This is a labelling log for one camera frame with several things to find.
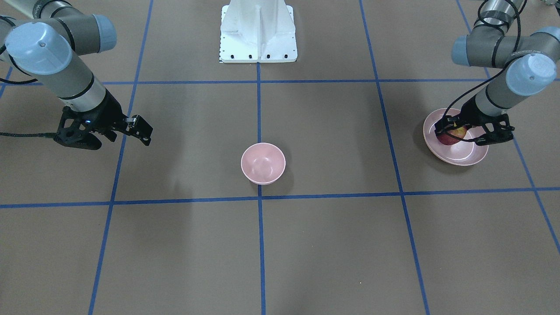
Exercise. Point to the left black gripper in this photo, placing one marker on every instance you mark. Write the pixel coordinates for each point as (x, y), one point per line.
(469, 110)

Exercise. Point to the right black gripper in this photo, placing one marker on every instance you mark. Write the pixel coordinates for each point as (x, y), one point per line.
(109, 112)

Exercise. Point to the red apple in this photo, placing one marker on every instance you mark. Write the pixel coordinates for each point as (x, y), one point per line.
(453, 136)

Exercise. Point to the pink bowl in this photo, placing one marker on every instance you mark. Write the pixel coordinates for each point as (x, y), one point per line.
(263, 163)

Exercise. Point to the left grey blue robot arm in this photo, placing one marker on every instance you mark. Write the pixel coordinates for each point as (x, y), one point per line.
(526, 64)

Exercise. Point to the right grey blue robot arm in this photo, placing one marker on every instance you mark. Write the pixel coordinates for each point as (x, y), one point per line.
(48, 47)

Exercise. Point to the pink plate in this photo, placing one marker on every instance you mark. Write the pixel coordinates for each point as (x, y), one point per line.
(462, 154)

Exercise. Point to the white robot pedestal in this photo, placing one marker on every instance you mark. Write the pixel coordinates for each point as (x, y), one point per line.
(257, 31)

